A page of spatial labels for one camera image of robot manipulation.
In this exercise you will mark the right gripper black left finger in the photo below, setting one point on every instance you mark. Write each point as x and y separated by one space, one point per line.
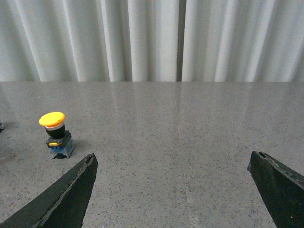
63 204

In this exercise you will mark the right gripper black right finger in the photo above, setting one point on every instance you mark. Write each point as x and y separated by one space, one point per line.
281 189

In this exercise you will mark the yellow mushroom push button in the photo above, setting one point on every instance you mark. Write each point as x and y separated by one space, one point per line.
60 141

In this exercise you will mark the white pleated curtain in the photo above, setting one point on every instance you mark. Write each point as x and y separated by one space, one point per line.
152 40

